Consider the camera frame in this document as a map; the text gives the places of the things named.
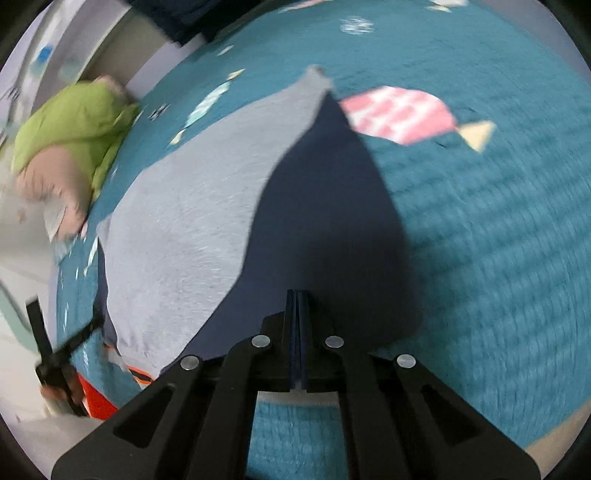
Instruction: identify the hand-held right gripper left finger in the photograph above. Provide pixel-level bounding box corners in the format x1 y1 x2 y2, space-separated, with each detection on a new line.
51 290 298 480

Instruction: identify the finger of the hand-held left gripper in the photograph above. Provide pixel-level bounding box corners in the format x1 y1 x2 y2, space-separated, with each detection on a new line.
26 301 53 365
52 316 106 365

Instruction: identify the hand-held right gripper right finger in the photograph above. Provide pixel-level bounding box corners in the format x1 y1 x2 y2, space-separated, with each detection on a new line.
298 290 541 480

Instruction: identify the grey and navy jacket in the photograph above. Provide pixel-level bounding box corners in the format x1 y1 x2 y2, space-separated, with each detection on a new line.
95 65 426 407

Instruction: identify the person's left hand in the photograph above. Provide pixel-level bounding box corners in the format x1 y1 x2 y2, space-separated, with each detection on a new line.
41 368 86 408

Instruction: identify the orange cloth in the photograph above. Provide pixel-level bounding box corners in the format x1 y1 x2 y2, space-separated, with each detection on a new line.
76 371 122 422

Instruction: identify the white cloth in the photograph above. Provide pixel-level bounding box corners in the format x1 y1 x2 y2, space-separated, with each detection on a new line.
44 203 71 241

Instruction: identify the green and pink quilt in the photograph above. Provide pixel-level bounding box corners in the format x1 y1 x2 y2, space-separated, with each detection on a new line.
16 74 127 241

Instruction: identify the teal candy print quilt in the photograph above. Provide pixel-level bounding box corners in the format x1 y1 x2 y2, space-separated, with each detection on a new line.
55 0 591 480

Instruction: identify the navy puffer jacket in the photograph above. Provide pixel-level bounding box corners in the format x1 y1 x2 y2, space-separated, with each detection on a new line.
127 0 278 47

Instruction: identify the lavender bed frame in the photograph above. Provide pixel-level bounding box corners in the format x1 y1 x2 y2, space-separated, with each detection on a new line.
0 0 185 109

